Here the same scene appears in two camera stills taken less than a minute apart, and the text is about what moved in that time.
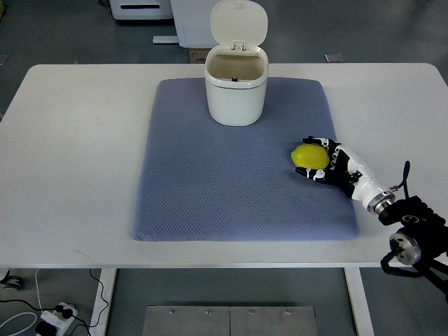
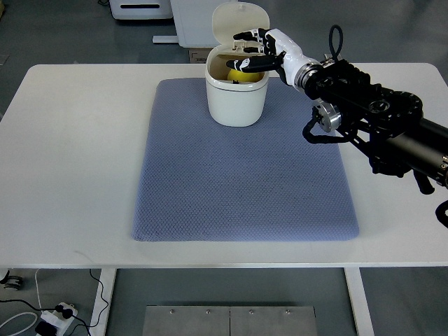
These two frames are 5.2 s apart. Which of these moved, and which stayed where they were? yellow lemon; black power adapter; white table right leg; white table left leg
Moved: yellow lemon
Stayed: black power adapter; white table right leg; white table left leg
